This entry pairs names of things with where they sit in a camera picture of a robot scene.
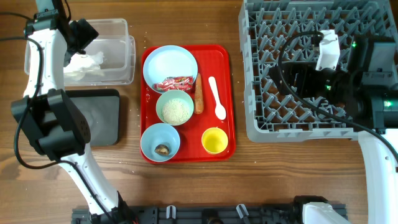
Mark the white tissue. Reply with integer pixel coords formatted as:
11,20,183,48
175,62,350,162
63,52,104,81

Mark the red snack wrapper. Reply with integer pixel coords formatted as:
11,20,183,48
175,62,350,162
154,77,193,92

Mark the mint green bowl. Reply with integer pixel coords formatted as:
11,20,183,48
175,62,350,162
155,90,194,126

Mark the pile of white rice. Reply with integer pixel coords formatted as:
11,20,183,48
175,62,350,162
162,99,190,126

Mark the light blue bowl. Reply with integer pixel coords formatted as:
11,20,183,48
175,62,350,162
141,123,181,162

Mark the yellow cup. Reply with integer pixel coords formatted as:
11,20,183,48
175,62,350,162
201,128,229,154

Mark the orange carrot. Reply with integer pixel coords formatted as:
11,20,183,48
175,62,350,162
194,73,204,114

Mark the brown mushroom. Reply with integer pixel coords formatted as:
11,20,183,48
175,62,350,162
155,144,170,156

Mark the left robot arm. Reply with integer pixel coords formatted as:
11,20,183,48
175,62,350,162
11,0,139,223

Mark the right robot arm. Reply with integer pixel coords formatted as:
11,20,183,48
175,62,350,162
271,32,397,223

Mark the clear plastic waste bin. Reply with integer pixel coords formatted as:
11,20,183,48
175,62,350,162
24,18,137,87

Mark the black waste tray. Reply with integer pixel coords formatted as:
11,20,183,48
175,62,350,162
66,89,121,146

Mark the grey-blue dishwasher rack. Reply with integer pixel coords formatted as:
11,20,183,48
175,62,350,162
238,0,397,142

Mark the light blue plate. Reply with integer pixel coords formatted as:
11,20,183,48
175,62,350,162
143,45,198,94

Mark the white plastic spoon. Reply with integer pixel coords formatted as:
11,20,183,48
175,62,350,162
208,77,226,120

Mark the red plastic tray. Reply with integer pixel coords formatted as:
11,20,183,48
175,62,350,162
140,45,236,164

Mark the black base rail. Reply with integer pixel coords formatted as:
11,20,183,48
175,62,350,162
71,203,348,224

